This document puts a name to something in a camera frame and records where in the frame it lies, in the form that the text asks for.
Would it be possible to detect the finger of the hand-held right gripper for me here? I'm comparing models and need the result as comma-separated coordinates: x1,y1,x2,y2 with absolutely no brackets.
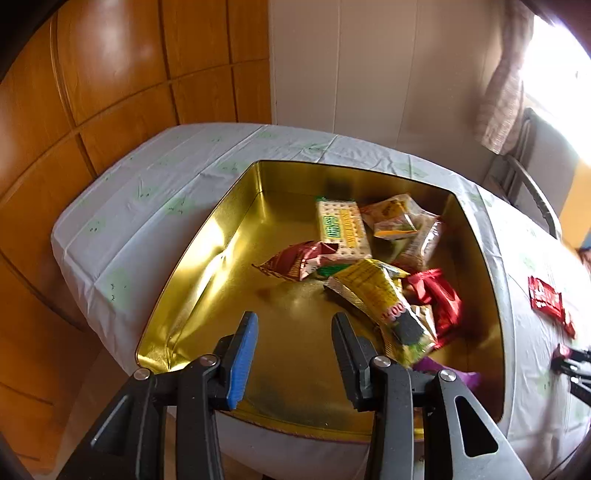
551,349,591,376
570,375,591,403

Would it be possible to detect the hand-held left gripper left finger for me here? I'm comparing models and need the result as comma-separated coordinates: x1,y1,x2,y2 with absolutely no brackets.
58,311,259,480

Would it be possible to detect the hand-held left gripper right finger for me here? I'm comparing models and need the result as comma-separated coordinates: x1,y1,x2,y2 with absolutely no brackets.
331,313,532,480

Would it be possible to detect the gold tin box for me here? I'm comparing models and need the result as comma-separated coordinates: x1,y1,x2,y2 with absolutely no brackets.
135,160,505,441

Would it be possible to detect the yellow snack packet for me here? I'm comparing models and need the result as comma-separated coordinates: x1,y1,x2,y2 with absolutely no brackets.
322,258,438,369

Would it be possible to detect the dark red snack packet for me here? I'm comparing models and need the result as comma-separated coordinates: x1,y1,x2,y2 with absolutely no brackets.
252,240,341,283

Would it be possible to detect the bright red snack packet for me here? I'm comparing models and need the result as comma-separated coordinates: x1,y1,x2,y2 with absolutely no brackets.
403,269,463,348

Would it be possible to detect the purple snack packet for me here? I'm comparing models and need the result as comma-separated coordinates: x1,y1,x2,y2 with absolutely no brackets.
412,357,482,394

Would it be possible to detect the green white cracker packet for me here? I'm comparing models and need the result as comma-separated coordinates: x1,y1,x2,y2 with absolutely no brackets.
315,197,373,277

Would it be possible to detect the clear long biscuit packet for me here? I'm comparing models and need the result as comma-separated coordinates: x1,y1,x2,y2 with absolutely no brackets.
392,219,445,274

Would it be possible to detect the orange snack packet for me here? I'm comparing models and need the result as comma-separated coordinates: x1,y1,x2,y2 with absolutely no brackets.
359,193,419,228
373,213,432,241

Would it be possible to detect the red white wafer packet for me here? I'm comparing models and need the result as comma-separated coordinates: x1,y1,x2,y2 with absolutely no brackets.
527,275,567,325

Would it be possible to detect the yellow blue bedding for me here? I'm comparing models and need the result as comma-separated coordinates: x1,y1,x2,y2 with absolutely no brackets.
558,154,591,252

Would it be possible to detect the grey metal chair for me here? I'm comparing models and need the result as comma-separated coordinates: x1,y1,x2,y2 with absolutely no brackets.
482,108,564,241

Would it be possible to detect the white green-print tablecloth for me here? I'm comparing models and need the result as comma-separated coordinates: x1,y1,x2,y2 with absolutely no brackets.
51,122,591,480

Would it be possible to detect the beige checked curtain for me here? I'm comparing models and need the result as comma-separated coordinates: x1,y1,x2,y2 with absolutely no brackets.
475,0,537,156

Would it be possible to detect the wooden wardrobe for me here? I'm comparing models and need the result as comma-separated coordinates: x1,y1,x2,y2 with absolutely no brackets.
0,0,274,480

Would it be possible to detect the bright window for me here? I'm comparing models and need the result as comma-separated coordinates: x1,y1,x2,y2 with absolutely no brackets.
526,11,591,160

